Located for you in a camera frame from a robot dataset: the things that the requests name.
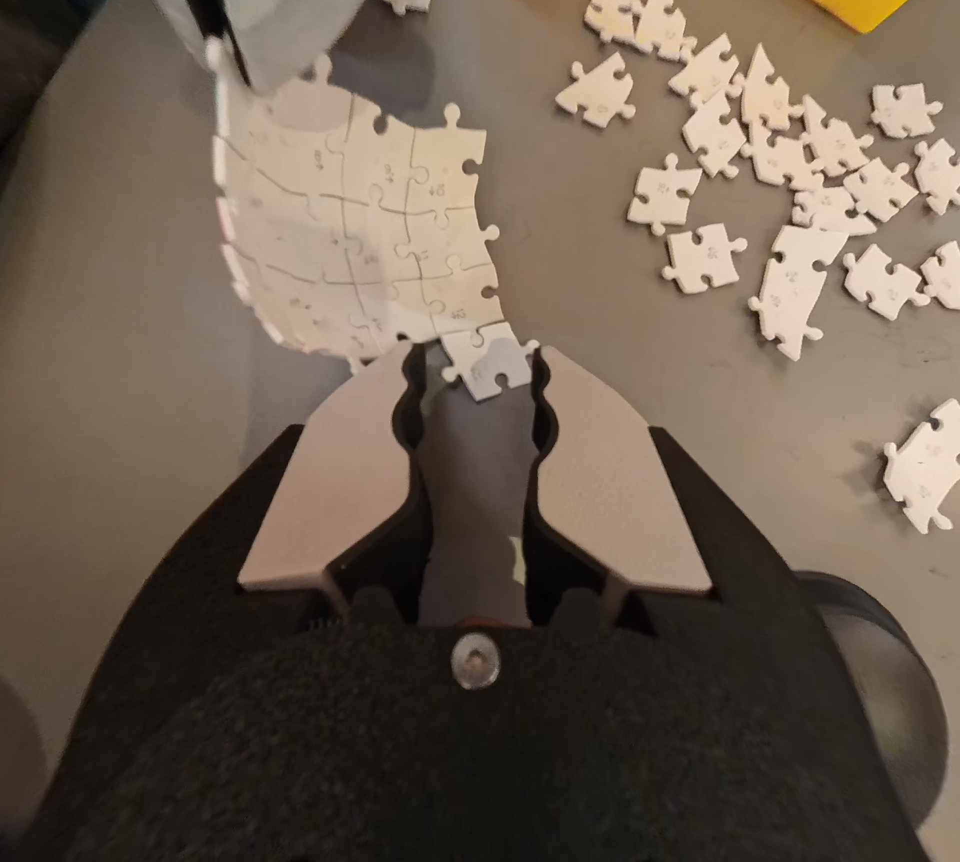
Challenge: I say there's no pile of white puzzle pieces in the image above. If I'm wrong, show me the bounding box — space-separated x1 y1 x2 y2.
555 0 960 363

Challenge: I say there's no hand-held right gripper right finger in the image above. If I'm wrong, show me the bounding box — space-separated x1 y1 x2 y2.
525 344 714 627

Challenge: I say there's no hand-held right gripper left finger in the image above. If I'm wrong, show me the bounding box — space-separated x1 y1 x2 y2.
237 343 436 627

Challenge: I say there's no black round stand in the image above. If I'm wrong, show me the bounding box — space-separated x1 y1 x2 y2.
795 571 948 812

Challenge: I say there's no joined white puzzle piece pair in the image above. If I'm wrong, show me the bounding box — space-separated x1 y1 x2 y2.
882 398 960 535

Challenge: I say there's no curved assembled puzzle section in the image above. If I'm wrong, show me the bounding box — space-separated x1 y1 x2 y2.
212 39 502 363

